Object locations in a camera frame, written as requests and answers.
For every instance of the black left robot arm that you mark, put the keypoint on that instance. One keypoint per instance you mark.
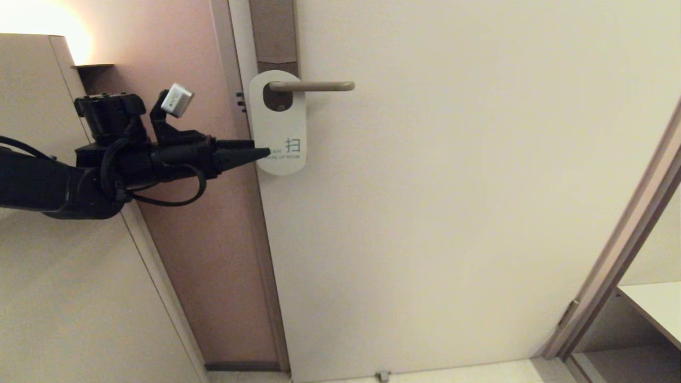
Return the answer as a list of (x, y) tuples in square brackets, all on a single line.
[(37, 183)]

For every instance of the white door hanger sign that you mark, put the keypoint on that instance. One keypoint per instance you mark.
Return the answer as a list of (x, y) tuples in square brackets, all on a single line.
[(282, 127)]

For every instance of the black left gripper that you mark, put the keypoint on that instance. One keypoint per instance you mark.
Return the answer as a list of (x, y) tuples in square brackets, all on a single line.
[(183, 159)]

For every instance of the metal frame hinge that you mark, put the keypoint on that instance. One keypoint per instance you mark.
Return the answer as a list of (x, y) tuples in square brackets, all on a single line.
[(568, 314)]

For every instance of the dark skirting board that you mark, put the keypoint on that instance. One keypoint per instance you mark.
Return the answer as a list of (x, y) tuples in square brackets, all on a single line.
[(242, 366)]

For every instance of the white shelf board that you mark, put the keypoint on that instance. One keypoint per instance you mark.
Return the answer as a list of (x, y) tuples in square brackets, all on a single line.
[(657, 303)]

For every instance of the grey floor door stop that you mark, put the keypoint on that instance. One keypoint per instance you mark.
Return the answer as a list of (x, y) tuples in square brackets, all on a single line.
[(382, 376)]

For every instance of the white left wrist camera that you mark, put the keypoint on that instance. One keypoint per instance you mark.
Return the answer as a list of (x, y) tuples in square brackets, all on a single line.
[(176, 100)]

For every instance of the brown door lock plate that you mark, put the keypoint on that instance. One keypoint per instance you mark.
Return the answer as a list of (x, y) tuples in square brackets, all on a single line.
[(274, 32)]

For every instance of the white room door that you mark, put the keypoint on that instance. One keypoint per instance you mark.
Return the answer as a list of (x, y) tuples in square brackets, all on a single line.
[(452, 186)]

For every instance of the taupe side doorway frame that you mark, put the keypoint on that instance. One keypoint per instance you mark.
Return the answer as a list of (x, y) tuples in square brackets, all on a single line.
[(617, 255)]

